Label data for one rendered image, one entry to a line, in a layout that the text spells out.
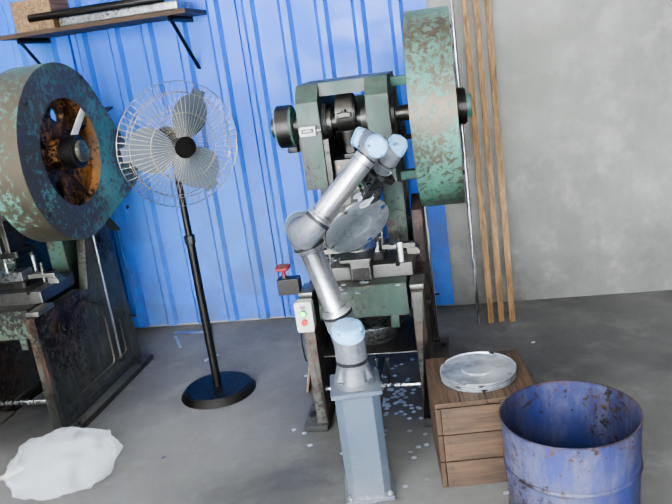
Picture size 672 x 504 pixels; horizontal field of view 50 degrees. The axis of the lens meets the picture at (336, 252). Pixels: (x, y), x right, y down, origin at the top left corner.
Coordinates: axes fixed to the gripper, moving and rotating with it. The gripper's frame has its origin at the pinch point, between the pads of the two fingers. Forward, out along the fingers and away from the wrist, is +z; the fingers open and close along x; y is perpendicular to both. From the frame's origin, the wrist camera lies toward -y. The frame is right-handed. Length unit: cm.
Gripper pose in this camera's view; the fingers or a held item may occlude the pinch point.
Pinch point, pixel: (362, 203)
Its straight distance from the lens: 282.3
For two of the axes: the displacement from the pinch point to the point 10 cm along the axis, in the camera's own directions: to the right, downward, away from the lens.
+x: 5.8, 7.5, -3.2
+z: -3.9, 6.0, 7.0
